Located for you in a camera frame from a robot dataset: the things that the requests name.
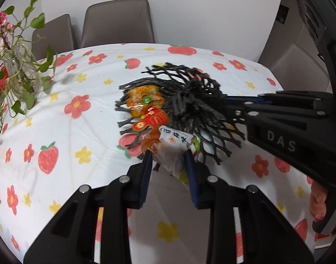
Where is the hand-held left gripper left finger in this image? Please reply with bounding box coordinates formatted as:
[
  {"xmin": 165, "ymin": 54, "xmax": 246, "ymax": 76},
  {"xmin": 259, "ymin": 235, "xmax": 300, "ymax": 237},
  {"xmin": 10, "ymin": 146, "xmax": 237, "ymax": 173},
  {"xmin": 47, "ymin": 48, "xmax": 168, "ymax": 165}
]
[{"xmin": 23, "ymin": 150, "xmax": 154, "ymax": 264}]

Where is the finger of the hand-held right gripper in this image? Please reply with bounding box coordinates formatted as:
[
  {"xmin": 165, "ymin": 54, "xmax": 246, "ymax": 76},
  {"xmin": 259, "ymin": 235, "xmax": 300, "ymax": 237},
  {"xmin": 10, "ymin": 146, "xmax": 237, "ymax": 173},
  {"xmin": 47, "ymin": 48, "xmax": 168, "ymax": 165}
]
[
  {"xmin": 213, "ymin": 99, "xmax": 326, "ymax": 122},
  {"xmin": 226, "ymin": 91, "xmax": 336, "ymax": 108}
]

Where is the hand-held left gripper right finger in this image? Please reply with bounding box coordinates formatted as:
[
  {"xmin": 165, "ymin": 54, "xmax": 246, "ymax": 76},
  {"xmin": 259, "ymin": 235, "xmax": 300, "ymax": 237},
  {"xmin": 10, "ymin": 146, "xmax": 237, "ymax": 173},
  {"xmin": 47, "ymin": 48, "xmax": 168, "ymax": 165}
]
[{"xmin": 184, "ymin": 150, "xmax": 314, "ymax": 264}]

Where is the white snack packet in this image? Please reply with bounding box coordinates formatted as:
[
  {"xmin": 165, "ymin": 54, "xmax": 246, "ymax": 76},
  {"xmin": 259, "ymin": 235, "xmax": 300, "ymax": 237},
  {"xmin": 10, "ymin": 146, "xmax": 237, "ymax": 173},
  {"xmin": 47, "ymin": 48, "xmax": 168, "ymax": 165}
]
[{"xmin": 151, "ymin": 125, "xmax": 200, "ymax": 176}]

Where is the black net bag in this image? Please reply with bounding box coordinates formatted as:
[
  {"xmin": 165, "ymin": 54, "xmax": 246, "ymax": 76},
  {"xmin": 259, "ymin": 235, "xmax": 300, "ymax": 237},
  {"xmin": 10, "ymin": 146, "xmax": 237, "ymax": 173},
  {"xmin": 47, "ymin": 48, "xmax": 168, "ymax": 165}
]
[{"xmin": 114, "ymin": 63, "xmax": 245, "ymax": 171}]

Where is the person's right hand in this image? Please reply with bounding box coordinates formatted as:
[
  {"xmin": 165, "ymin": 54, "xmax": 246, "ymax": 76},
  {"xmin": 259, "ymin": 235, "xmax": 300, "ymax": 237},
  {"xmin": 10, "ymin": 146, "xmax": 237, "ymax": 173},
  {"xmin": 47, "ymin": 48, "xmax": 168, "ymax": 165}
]
[{"xmin": 308, "ymin": 183, "xmax": 328, "ymax": 222}]

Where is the orange jelly snack packet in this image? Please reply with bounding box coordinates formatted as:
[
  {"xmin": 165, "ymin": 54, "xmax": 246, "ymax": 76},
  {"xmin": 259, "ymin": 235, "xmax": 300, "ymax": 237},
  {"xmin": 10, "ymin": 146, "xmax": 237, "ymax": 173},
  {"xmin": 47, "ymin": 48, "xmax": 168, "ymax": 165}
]
[{"xmin": 140, "ymin": 128, "xmax": 161, "ymax": 154}]

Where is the red lantern snack packet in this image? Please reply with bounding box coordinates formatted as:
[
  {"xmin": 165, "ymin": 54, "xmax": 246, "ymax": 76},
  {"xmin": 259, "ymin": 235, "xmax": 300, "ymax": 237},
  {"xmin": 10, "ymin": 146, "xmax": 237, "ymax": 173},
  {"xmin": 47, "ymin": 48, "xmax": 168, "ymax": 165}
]
[{"xmin": 133, "ymin": 108, "xmax": 169, "ymax": 131}]

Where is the strawberry print tablecloth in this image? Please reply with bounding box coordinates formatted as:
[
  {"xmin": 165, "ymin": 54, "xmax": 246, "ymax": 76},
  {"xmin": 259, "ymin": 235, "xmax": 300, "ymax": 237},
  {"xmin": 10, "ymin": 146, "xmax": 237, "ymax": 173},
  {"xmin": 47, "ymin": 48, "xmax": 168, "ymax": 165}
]
[{"xmin": 0, "ymin": 43, "xmax": 326, "ymax": 264}]

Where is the orange flower snack packet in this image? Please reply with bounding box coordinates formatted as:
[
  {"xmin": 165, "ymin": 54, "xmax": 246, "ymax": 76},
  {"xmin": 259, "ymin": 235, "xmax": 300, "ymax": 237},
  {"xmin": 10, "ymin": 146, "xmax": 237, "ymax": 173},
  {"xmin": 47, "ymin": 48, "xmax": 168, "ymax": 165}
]
[{"xmin": 127, "ymin": 86, "xmax": 164, "ymax": 117}]

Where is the wide grey dining chair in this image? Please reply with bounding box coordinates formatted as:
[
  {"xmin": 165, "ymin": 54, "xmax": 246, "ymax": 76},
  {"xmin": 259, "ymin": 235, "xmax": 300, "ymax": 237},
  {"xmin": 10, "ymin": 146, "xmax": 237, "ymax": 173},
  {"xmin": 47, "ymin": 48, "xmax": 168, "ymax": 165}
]
[{"xmin": 80, "ymin": 0, "xmax": 157, "ymax": 48}]

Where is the green plant in glass vase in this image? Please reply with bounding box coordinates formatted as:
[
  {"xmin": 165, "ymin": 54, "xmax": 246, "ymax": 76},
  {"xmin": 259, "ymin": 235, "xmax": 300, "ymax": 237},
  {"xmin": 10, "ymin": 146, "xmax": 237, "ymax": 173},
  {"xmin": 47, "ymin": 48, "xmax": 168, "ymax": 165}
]
[{"xmin": 0, "ymin": 0, "xmax": 58, "ymax": 154}]

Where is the small grey dining chair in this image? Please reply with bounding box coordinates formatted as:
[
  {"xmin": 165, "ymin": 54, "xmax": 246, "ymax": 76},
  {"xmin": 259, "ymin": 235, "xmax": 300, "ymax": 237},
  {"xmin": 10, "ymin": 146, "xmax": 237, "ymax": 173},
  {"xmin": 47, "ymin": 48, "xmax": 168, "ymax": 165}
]
[{"xmin": 32, "ymin": 14, "xmax": 76, "ymax": 58}]

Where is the red box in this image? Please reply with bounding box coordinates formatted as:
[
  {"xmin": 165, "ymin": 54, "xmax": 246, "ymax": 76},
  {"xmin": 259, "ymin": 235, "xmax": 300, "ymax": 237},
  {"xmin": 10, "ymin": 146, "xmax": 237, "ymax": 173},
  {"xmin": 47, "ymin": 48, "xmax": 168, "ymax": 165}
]
[{"xmin": 0, "ymin": 63, "xmax": 10, "ymax": 91}]

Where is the dark wall panel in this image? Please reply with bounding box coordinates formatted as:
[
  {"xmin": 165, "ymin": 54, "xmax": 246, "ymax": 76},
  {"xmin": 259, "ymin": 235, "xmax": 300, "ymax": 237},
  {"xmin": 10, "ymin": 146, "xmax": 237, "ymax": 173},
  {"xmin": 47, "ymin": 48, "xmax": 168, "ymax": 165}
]
[{"xmin": 276, "ymin": 4, "xmax": 289, "ymax": 24}]

